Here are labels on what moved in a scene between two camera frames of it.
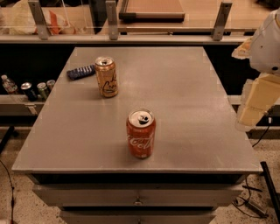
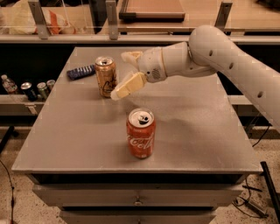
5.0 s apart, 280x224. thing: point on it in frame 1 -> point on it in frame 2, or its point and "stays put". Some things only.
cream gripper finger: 244,51 -> 130,57
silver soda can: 50,83 stays put
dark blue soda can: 29,91 stays put
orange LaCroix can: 106,73 stays put
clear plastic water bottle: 8,84 stays put
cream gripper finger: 261,95 -> 129,85
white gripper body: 266,51 -> 151,65
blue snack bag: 81,72 stays put
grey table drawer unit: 137,198 stays put
